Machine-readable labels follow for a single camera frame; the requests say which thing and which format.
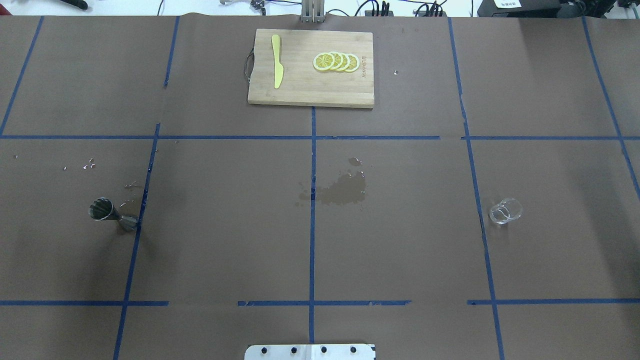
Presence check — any lemon slice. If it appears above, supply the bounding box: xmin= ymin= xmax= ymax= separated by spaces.
xmin=329 ymin=51 xmax=345 ymax=71
xmin=344 ymin=54 xmax=361 ymax=73
xmin=336 ymin=53 xmax=351 ymax=72

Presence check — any aluminium frame post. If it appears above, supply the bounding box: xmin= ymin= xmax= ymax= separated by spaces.
xmin=300 ymin=0 xmax=326 ymax=23

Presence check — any clear glass cup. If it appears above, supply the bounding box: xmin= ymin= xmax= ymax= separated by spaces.
xmin=489 ymin=197 xmax=524 ymax=225

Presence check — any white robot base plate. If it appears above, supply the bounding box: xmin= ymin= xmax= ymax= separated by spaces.
xmin=243 ymin=343 xmax=377 ymax=360

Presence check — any yellow plastic knife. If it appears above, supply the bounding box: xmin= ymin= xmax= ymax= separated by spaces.
xmin=270 ymin=34 xmax=284 ymax=89

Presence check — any black box on table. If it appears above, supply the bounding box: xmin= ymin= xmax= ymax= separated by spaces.
xmin=476 ymin=0 xmax=562 ymax=18

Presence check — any bamboo cutting board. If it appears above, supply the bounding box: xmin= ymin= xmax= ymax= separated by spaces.
xmin=247 ymin=28 xmax=375 ymax=109

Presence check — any lemon slice nearest knife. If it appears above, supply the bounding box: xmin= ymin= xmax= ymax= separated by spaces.
xmin=312 ymin=52 xmax=336 ymax=72

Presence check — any steel jigger measuring cup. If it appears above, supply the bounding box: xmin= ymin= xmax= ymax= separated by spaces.
xmin=87 ymin=197 xmax=138 ymax=231

